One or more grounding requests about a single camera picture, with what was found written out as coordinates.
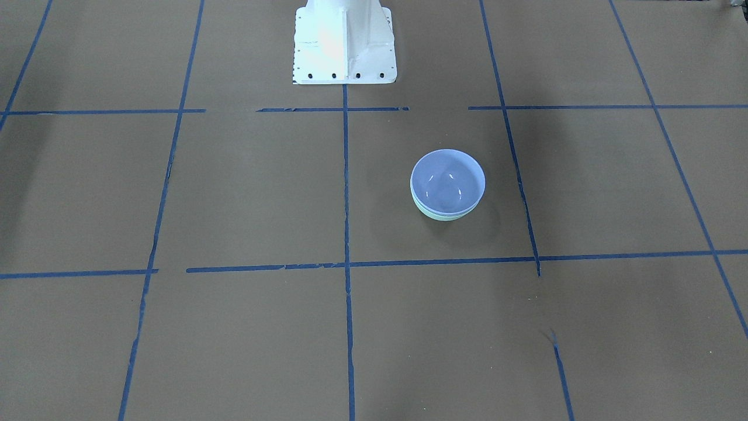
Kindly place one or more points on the blue bowl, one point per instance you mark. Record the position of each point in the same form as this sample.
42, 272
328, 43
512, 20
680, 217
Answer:
447, 180

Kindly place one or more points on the green bowl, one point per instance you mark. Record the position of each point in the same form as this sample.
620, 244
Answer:
442, 216

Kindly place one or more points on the white pedestal column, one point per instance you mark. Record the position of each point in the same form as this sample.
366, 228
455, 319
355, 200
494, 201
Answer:
344, 42

